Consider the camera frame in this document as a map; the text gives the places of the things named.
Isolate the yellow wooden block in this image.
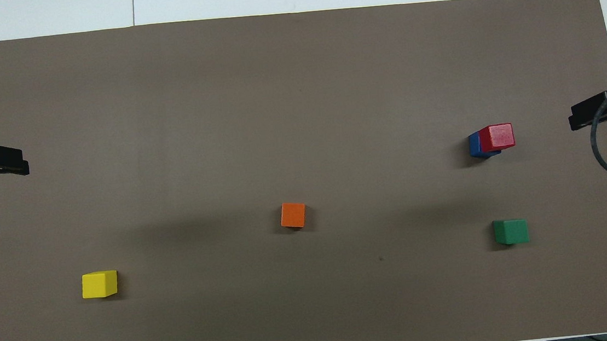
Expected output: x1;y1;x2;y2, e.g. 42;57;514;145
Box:
81;270;119;299

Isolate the orange wooden block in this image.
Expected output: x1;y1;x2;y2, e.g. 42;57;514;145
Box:
279;201;308;230

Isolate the brown paper mat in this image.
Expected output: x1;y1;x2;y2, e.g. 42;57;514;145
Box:
0;0;607;341

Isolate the red wooden block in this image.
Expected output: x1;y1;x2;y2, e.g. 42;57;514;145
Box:
478;123;516;153

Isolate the blue wooden block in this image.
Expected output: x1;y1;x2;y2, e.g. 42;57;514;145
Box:
468;130;502;160

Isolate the green wooden block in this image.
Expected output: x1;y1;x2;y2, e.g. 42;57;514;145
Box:
493;218;530;246

